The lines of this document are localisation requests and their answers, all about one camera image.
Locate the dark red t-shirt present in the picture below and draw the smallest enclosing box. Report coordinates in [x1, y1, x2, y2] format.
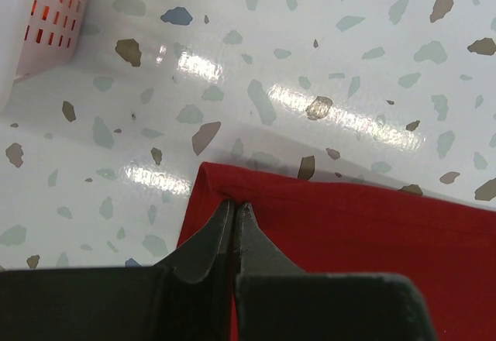
[178, 162, 495, 340]

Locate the orange t-shirt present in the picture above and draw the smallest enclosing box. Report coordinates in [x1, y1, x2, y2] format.
[24, 0, 88, 49]

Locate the white plastic laundry basket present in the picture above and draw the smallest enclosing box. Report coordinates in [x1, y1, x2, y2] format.
[0, 0, 88, 107]

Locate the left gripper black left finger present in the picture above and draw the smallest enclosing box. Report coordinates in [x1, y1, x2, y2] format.
[1, 201, 235, 340]

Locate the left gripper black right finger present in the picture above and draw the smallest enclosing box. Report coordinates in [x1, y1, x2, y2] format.
[234, 203, 437, 340]

